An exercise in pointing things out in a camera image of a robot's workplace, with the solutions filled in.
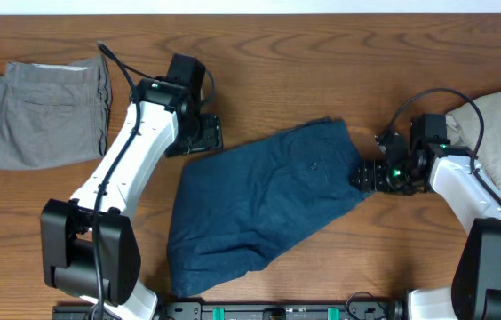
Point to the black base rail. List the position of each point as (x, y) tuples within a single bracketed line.
[(363, 308)]

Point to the grey folded shorts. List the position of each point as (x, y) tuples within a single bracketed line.
[(53, 115)]

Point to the dark blue denim shorts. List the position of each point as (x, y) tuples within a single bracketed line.
[(238, 210)]

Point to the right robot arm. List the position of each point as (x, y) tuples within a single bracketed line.
[(428, 163)]

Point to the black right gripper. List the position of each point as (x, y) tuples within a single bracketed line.
[(372, 176)]

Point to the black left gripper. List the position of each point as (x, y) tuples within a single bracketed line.
[(212, 139)]

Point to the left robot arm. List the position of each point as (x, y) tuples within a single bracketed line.
[(89, 248)]

